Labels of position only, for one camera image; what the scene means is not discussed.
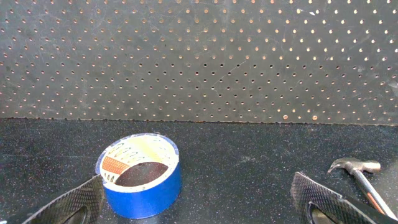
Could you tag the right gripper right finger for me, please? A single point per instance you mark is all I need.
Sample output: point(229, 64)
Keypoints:
point(320, 199)

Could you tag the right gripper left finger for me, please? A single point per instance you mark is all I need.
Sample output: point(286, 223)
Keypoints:
point(81, 202)

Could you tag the roll of blue tape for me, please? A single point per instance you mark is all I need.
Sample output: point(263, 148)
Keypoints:
point(146, 199)

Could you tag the black pegboard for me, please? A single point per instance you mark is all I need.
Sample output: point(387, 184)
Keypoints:
point(186, 77)

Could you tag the hammer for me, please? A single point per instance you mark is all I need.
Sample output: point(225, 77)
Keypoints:
point(354, 166)

